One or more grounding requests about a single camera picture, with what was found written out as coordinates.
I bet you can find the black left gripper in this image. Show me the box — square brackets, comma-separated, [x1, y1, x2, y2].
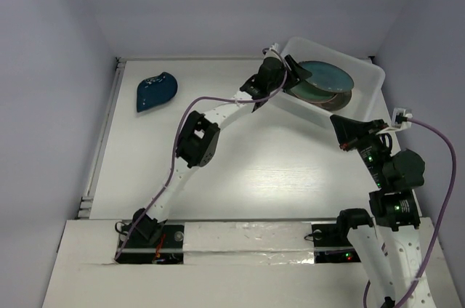
[266, 55, 310, 92]

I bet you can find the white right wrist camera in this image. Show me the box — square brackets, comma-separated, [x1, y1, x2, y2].
[391, 108, 413, 131]

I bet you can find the white plastic bin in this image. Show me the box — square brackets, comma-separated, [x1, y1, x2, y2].
[272, 37, 385, 128]

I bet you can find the mint green flower plate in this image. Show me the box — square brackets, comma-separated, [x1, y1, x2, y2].
[289, 82, 335, 104]

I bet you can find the aluminium side rail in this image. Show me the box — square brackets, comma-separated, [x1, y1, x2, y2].
[75, 57, 126, 219]

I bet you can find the dark blue leaf-shaped plate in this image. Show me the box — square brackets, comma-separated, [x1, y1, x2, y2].
[136, 72, 178, 113]

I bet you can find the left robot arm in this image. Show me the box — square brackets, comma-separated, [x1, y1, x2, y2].
[120, 49, 312, 248]

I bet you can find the grey reindeer round plate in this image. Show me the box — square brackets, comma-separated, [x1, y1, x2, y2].
[319, 91, 352, 112]

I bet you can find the dark teal round plate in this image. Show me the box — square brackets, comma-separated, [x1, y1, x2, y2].
[299, 61, 355, 93]

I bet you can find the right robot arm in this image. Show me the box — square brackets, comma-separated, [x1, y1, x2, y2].
[330, 115, 435, 307]

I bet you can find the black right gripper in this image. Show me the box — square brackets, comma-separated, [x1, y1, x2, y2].
[331, 112, 390, 187]

